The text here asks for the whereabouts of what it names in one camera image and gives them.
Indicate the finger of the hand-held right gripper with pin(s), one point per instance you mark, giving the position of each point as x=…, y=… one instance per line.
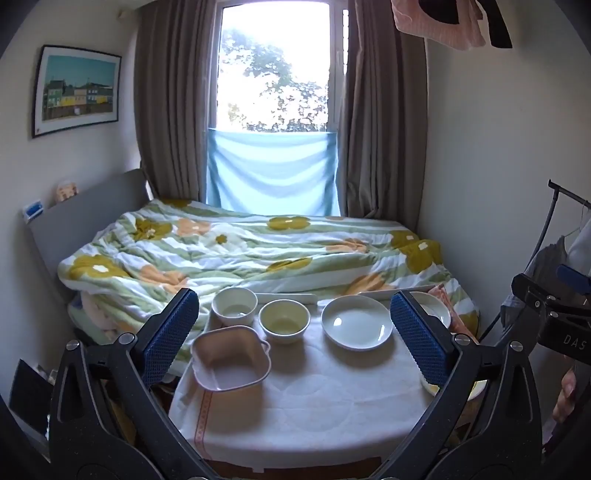
x=531, y=290
x=572, y=278

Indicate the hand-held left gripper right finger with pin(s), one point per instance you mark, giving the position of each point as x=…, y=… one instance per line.
x=418, y=337

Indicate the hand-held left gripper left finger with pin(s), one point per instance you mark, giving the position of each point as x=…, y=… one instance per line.
x=170, y=330

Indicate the white plate with ribbed rim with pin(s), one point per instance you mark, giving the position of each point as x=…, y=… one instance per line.
x=437, y=311

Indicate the plain white plate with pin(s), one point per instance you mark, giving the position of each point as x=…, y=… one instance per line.
x=357, y=325

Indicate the person's right hand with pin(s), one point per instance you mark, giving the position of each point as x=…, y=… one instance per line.
x=565, y=397

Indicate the grey hanging garment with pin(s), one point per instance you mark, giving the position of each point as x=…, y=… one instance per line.
x=545, y=261

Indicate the white hanging garment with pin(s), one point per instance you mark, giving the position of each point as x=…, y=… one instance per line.
x=582, y=244

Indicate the black clothes rack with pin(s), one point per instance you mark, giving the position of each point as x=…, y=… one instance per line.
x=545, y=221

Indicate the white round bowl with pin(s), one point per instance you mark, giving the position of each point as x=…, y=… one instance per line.
x=234, y=308

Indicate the floral green yellow duvet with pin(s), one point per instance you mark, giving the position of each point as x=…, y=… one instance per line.
x=231, y=249

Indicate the cream round bowl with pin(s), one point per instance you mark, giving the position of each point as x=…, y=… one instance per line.
x=284, y=323

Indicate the white floral tablecloth orange border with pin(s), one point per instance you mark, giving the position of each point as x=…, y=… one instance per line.
x=323, y=406

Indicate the grey bed headboard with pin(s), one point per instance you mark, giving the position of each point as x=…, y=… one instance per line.
x=92, y=207

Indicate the black flat object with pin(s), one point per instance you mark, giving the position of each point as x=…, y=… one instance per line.
x=27, y=392

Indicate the small pink toy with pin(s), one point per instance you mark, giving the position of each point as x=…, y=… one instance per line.
x=67, y=190

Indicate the small blue box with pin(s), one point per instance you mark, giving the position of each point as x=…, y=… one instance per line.
x=34, y=210

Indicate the light blue cloth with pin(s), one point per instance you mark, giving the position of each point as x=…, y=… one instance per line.
x=272, y=173

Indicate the brown curtain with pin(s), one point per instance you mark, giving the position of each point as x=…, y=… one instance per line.
x=175, y=101
x=383, y=115

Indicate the framed picture of houses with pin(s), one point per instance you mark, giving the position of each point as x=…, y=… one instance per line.
x=76, y=90

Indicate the black hanging garment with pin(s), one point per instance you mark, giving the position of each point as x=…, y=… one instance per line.
x=496, y=25

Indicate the pink hanging cloth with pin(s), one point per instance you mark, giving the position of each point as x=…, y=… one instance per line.
x=443, y=32

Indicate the window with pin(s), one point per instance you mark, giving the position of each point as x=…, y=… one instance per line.
x=274, y=69

